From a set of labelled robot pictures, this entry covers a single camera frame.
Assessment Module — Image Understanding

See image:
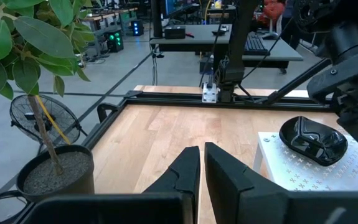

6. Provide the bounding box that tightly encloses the white perforated metal shelf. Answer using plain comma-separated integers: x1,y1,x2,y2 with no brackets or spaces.
253,131,358,192

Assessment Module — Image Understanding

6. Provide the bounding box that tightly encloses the black floor fan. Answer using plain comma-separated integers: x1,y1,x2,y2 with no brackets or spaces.
9,94,83,156

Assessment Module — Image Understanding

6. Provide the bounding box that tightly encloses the black plant pot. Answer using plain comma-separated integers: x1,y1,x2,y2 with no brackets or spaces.
16,144,95,203

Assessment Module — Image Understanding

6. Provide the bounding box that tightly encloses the grey computer desk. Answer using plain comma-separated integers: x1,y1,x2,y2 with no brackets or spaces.
149,24,304,75

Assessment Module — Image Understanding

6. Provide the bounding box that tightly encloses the black keyboard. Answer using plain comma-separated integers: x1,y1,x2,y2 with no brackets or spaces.
243,32,272,57

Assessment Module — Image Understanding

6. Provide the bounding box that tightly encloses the black leaf-shaped plate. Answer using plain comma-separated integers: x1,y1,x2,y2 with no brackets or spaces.
278,116,349,167

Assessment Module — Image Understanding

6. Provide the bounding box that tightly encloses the black labelled box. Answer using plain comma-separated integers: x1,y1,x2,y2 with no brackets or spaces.
163,26,187,40

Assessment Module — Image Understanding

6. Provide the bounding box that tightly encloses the computer with blue lights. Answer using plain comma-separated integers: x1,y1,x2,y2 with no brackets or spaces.
130,19,145,37

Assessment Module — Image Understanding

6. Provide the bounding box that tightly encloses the black aluminium rig frame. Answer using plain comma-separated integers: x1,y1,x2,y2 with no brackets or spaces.
82,57,335,150

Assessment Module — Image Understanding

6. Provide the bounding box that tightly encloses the green leafy plant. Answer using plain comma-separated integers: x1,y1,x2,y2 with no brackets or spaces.
0,0,97,175

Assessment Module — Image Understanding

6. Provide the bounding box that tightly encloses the blue screen monitor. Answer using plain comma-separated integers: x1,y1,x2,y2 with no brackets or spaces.
161,0,200,20

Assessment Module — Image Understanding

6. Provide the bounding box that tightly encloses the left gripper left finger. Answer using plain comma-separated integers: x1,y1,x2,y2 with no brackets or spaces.
141,145,200,224

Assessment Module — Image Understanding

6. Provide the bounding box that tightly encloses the computer with green lights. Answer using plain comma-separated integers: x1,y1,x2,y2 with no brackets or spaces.
105,29,125,54

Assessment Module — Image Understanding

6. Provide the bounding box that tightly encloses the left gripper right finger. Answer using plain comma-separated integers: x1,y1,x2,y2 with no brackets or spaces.
205,142,255,224

